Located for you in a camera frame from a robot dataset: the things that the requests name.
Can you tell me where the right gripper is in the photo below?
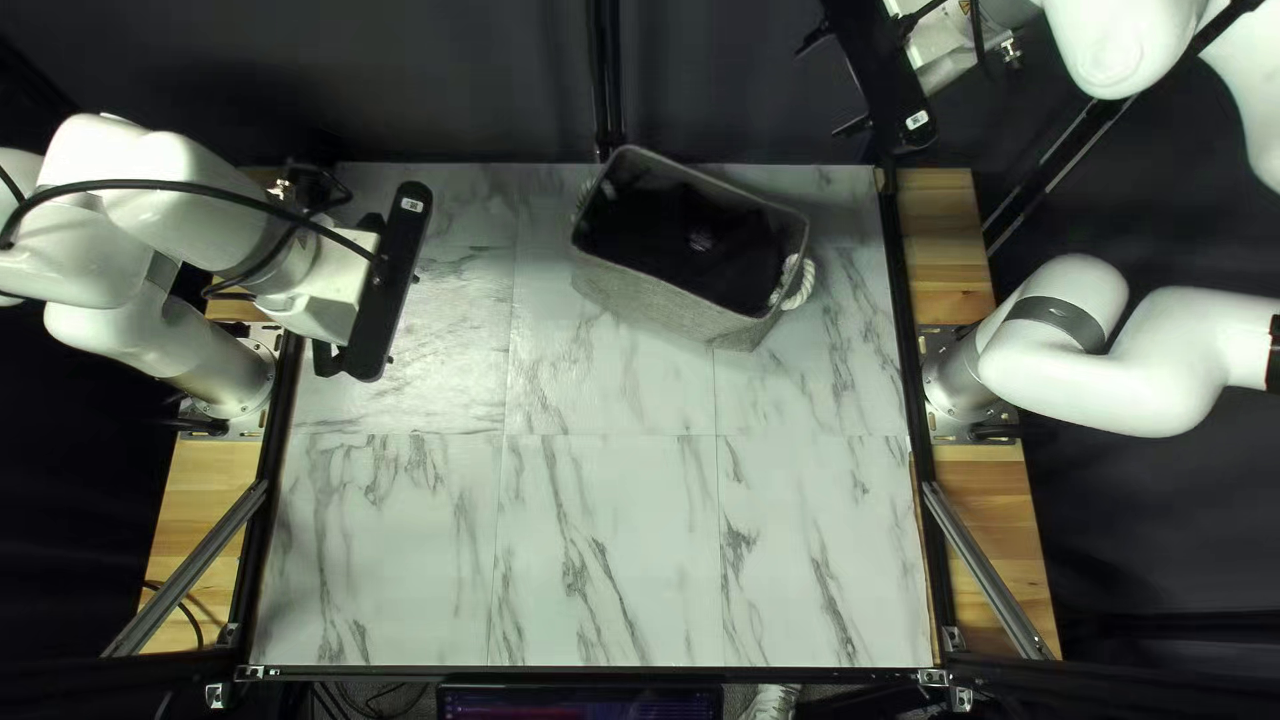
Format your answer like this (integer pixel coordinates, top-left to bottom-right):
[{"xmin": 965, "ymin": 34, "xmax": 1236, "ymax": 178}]
[{"xmin": 898, "ymin": 0, "xmax": 1013, "ymax": 98}]

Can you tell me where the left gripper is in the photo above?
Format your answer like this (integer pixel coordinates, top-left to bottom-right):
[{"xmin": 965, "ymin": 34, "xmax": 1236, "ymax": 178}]
[{"xmin": 254, "ymin": 226, "xmax": 388, "ymax": 381}]

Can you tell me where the black sweatshirt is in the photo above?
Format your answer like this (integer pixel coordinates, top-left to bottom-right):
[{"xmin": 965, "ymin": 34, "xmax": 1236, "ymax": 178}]
[{"xmin": 577, "ymin": 175, "xmax": 793, "ymax": 317}]

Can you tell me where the grey fabric basket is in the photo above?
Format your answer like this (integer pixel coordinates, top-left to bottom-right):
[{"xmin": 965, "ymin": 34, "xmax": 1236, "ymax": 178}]
[{"xmin": 569, "ymin": 144, "xmax": 817, "ymax": 354}]

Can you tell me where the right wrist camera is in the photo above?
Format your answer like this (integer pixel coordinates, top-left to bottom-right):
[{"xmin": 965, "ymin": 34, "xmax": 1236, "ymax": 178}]
[{"xmin": 798, "ymin": 0, "xmax": 943, "ymax": 157}]

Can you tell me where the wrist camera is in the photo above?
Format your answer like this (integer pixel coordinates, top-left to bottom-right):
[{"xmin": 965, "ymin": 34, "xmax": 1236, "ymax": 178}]
[
  {"xmin": 798, "ymin": 0, "xmax": 943, "ymax": 157},
  {"xmin": 343, "ymin": 181, "xmax": 435, "ymax": 384}
]

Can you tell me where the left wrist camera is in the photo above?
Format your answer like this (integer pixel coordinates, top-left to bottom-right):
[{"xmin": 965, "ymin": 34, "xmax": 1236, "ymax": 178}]
[{"xmin": 343, "ymin": 181, "xmax": 435, "ymax": 384}]

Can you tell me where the black cable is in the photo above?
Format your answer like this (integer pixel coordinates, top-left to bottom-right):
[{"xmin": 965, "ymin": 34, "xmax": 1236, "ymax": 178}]
[
  {"xmin": 0, "ymin": 160, "xmax": 389, "ymax": 301},
  {"xmin": 140, "ymin": 578, "xmax": 207, "ymax": 653}
]

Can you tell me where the black frame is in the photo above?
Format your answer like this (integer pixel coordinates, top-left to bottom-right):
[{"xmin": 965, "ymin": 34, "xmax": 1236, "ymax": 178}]
[{"xmin": 100, "ymin": 0, "xmax": 1280, "ymax": 713}]

